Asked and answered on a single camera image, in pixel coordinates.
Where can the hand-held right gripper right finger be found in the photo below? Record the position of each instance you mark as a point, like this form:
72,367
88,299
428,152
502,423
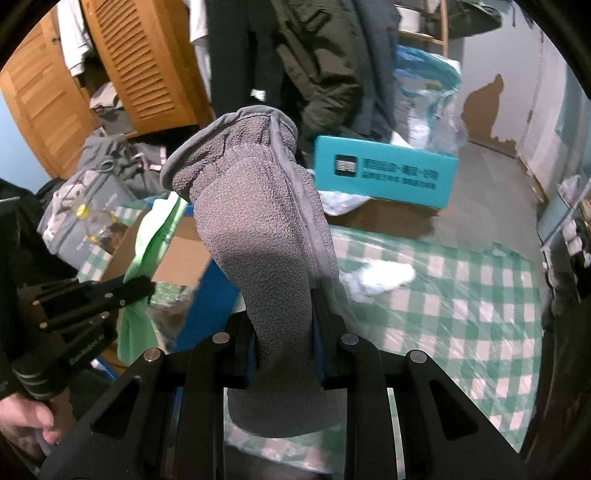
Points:
318,362

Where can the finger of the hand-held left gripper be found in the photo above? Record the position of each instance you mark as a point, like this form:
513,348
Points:
87,316
92,288

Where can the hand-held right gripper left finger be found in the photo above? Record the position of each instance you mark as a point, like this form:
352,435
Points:
250,357

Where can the light green cloth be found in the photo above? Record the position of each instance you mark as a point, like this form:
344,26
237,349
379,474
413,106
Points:
152,249

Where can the green sparkly scrubbing cloth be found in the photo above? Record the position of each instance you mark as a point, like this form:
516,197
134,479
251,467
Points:
173,297

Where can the cardboard box with blue rim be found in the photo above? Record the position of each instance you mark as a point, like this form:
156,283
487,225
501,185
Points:
180,258

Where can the grey fleece glove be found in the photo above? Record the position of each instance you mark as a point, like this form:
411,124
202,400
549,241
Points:
258,221

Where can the person's left hand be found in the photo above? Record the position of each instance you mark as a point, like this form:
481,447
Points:
23,417

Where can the plastic bottle with yellow cap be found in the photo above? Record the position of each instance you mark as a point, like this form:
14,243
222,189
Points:
99,226

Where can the grey printed bag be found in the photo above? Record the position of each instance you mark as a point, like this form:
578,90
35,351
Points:
69,217

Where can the person's black jacket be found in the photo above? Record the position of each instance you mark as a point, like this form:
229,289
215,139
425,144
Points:
18,240

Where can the white crumpled cloth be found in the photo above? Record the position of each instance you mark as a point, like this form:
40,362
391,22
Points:
381,277

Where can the grey clothing pile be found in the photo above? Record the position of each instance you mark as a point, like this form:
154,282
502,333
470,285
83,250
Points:
115,157

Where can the green checkered tablecloth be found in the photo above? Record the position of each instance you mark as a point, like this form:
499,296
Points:
461,323

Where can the brown cardboard box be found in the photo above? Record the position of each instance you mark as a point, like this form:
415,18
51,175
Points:
392,221

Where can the white plastic bag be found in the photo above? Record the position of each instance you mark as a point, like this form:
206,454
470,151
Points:
341,203

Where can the narrow wooden louvred door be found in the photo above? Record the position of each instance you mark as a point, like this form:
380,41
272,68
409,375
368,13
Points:
41,106

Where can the teal box with label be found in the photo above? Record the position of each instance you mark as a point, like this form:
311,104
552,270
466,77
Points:
388,173

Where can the wide wooden louvred door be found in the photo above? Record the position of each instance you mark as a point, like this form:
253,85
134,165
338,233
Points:
143,60

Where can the white hanging garment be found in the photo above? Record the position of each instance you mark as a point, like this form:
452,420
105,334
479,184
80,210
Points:
76,37

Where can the white hanging shirt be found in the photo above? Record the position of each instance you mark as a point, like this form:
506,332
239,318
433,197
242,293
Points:
199,50

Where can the black coat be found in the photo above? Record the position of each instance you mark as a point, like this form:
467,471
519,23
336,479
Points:
240,50

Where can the blue printed plastic bag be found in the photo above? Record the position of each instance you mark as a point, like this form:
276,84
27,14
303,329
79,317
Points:
429,101

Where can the shoe rack with shoes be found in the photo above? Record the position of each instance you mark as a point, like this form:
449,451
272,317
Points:
575,240

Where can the navy jacket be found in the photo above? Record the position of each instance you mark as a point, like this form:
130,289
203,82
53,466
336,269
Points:
381,69

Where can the dark green jacket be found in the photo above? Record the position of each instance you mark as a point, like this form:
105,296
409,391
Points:
323,60

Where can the white door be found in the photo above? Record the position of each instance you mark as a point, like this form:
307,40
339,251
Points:
549,115

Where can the wooden shelf frame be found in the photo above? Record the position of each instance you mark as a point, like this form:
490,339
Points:
434,23

